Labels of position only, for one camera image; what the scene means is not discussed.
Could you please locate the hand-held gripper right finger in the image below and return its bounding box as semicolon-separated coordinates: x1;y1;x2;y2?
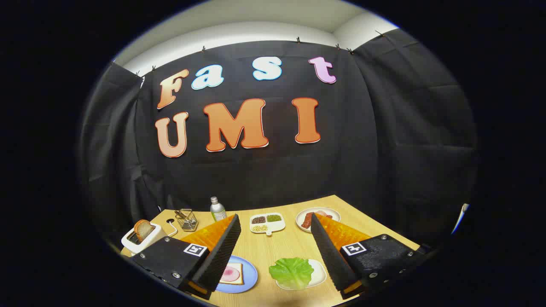
311;213;427;300

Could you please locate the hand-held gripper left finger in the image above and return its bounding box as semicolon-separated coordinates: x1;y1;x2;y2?
130;213;242;300

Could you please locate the green lettuce leaf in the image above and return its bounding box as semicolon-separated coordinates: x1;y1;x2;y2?
269;257;314;290

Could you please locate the browned toast slice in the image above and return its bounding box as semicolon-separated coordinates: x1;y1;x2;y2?
134;220;155;242

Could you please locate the small white dish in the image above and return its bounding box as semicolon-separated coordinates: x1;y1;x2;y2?
277;259;327;290

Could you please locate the white oval plate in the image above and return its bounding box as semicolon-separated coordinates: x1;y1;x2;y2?
296;207;341;233

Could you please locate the white bread slice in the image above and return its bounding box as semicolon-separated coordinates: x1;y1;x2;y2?
220;262;244;286

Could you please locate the blue plate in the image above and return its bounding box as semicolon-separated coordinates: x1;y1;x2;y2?
215;255;258;293

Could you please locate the silver green bottle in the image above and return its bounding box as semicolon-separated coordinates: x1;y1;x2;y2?
210;197;227;222

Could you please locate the white divided bean dish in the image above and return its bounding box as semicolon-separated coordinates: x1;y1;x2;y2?
250;212;286;236

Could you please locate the white toaster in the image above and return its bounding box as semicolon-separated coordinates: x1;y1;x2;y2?
121;222;168;256

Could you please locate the black backdrop cloth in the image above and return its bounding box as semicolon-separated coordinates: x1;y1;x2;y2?
79;28;478;252

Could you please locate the wire mesh utensil holder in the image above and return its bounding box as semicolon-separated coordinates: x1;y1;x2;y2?
175;209;198;232

